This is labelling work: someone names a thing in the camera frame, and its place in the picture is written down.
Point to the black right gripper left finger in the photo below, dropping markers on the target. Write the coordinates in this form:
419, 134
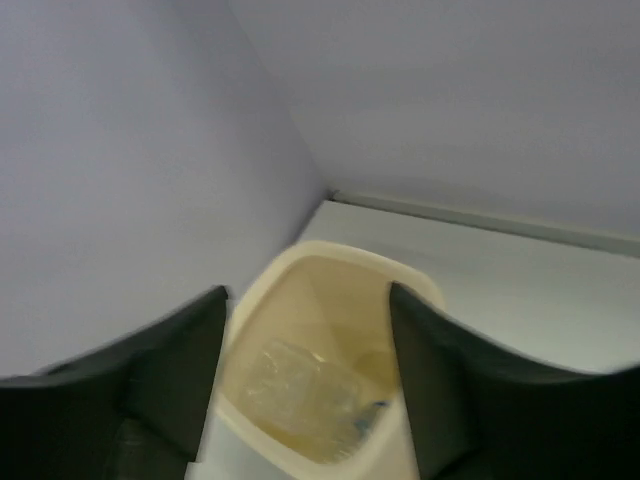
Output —
134, 409

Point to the cream plastic bin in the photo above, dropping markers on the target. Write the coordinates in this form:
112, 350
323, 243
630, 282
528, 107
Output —
332, 300

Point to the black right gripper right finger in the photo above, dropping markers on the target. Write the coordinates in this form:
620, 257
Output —
478, 409

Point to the large clear plastic bottle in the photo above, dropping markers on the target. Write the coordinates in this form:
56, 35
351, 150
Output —
308, 404

